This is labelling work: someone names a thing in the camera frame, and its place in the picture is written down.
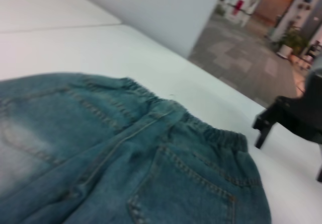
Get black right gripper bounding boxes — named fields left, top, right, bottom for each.
left=253, top=69, right=322, bottom=150

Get green plant in white pot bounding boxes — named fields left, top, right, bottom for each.
left=278, top=25, right=310, bottom=59

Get blue denim shorts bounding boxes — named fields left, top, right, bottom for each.
left=0, top=73, right=265, bottom=224

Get red hanging item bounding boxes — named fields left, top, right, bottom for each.
left=232, top=0, right=244, bottom=16

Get brown wooden door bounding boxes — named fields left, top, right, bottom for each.
left=254, top=0, right=295, bottom=28

